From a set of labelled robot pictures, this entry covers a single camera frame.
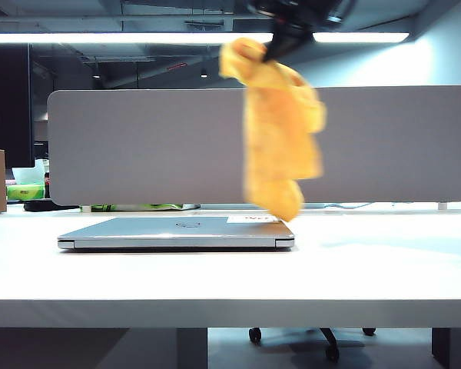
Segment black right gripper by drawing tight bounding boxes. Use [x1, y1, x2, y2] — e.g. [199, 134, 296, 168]
[245, 0, 357, 63]

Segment orange microfibre rag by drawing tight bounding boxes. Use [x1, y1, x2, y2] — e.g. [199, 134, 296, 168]
[218, 36, 327, 224]

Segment silver closed laptop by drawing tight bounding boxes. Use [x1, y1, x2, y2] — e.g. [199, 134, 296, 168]
[57, 216, 295, 251]

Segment grey fabric desk divider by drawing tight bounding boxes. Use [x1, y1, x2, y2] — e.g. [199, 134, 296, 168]
[47, 85, 461, 207]

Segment white label sticker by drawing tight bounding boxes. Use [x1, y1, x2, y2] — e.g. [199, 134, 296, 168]
[227, 215, 280, 224]

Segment green plastic package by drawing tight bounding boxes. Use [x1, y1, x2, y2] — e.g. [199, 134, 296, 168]
[91, 203, 195, 213]

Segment black computer monitor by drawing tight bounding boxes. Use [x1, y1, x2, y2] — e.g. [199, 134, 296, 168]
[0, 44, 36, 169]

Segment white tissue sheet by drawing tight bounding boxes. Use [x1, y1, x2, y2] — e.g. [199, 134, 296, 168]
[11, 159, 51, 186]

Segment black round monitor base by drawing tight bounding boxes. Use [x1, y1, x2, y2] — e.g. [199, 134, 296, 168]
[23, 199, 81, 213]

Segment black office chair base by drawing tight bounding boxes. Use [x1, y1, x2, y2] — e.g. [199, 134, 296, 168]
[247, 327, 377, 362]

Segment green tissue box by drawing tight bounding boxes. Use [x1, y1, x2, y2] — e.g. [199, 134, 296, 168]
[6, 184, 46, 201]

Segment grey table leg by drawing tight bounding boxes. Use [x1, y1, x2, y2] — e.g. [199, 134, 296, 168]
[176, 327, 209, 369]

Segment dark table leg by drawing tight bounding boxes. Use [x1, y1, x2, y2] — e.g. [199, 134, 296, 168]
[431, 327, 461, 369]

